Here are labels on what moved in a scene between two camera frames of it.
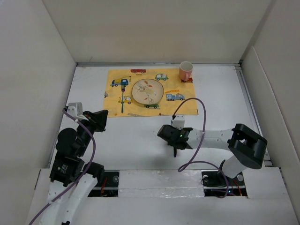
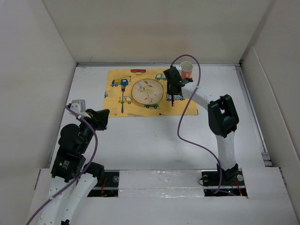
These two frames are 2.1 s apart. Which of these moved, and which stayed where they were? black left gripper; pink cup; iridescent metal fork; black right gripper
Moved: black right gripper
Stayed: pink cup; iridescent metal fork; black left gripper
